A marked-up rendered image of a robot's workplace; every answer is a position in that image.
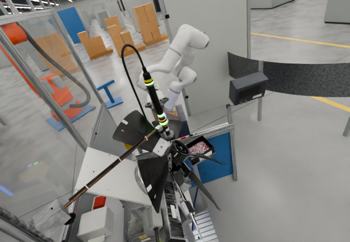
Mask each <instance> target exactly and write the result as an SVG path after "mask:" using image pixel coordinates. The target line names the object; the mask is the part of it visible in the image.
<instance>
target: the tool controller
mask: <svg viewBox="0 0 350 242"><path fill-rule="evenodd" d="M268 80H269V79H268V78H267V77H266V76H265V75H264V74H263V73H262V72H261V71H259V72H256V73H253V74H250V75H246V76H244V77H241V78H238V79H235V80H231V81H230V88H229V98H230V100H231V101H232V103H233V104H234V105H235V106H236V105H239V104H242V103H247V102H248V101H251V100H254V99H257V98H261V97H264V94H265V91H266V87H267V84H268Z"/></svg>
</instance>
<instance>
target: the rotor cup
mask: <svg viewBox="0 0 350 242"><path fill-rule="evenodd" d="M180 147H182V148H183V149H180ZM169 153H171V160H172V169H171V170H170V172H171V173H177V172H178V171H179V170H180V165H181V163H182V162H184V161H185V159H186V158H187V157H188V156H189V155H190V151H189V149H188V147H187V146H186V145H185V144H184V143H182V142H181V141H178V140H174V141H173V142H172V143H171V145H170V146H168V148H167V149H166V151H165V153H164V155H163V156H162V157H164V156H168V154H169ZM176 153H178V154H177V155H176V156H175V157H174V155H175V154H176Z"/></svg>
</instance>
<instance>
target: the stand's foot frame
mask: <svg viewBox="0 0 350 242"><path fill-rule="evenodd" d="M194 218H195V221H196V223H197V227H198V229H199V231H200V234H201V236H202V238H203V240H204V242H219V240H218V237H217V234H216V231H215V229H214V226H213V223H212V221H211V218H210V215H209V212H208V211H204V212H201V213H198V214H195V215H194ZM189 225H190V227H191V229H192V220H191V221H190V222H189ZM183 233H184V232H183ZM193 234H194V236H195V240H196V242H203V240H202V238H201V236H200V234H199V232H198V230H197V228H196V226H193ZM198 236H199V237H200V239H198ZM184 240H185V241H186V242H189V241H188V239H187V237H186V235H185V233H184Z"/></svg>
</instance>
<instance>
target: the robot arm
mask: <svg viewBox="0 0 350 242"><path fill-rule="evenodd" d="M208 44H209V37H208V36H207V35H206V34H205V33H203V32H201V31H199V30H198V29H196V28H194V27H192V26H190V25H188V24H183V25H182V26H180V27H179V29H178V33H177V34H176V36H175V38H174V39H173V41H172V43H171V45H170V46H169V48H168V50H167V52H166V53H165V55H164V57H163V59H162V61H161V62H160V63H158V64H155V65H151V66H148V67H146V70H147V71H148V72H149V73H150V74H151V73H153V72H162V73H166V74H169V73H171V72H172V73H173V75H175V76H176V77H178V78H179V79H181V80H182V82H177V81H172V82H171V84H170V85H169V87H168V89H167V91H166V93H165V95H163V93H162V91H161V89H160V86H159V83H158V81H157V80H156V79H153V81H154V87H155V90H156V93H157V96H158V99H159V102H160V105H161V108H162V110H165V111H167V112H174V111H175V110H176V108H175V106H174V104H175V102H176V100H177V99H178V97H179V95H180V93H181V91H182V90H183V88H184V87H186V86H188V85H190V84H192V83H194V82H195V81H196V79H197V74H196V72H195V71H193V70H192V69H190V68H188V67H187V66H188V65H190V64H191V63H192V62H193V59H194V56H195V48H196V49H204V48H206V47H207V46H208ZM179 59H180V60H179ZM136 85H137V87H139V88H141V89H143V90H144V91H146V92H147V94H148V95H147V103H146V104H145V108H150V109H152V111H154V113H156V111H155V108H154V106H153V103H152V101H151V98H150V96H149V93H148V90H147V88H146V86H145V83H144V78H143V71H142V72H141V74H140V76H139V78H138V79H137V81H136Z"/></svg>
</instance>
